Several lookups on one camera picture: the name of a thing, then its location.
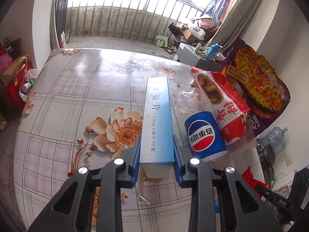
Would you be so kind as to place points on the red white snack bag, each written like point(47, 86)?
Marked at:
point(229, 109)

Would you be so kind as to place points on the brown paper gift bag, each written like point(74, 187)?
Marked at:
point(19, 65)

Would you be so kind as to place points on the black rice cooker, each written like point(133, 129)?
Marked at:
point(266, 156)

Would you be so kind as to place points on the large water jug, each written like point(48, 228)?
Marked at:
point(274, 137)

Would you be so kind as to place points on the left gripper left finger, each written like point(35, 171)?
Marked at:
point(72, 207)

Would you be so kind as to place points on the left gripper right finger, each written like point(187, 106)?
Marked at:
point(220, 198)

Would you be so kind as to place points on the blue detergent bottle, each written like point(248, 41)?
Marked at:
point(212, 52)

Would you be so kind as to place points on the dark grey cabinet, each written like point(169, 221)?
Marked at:
point(185, 54)

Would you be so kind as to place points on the beige curtain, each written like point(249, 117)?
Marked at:
point(235, 23)

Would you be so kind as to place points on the blue white medicine box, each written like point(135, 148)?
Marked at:
point(157, 143)

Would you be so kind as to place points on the metal window railing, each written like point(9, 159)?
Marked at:
point(133, 19)

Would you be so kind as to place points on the purple food bag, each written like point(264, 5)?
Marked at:
point(258, 84)

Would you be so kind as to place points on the blue pepsi paper cup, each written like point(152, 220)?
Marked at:
point(204, 136)

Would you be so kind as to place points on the red snack wrapper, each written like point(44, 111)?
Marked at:
point(249, 178)

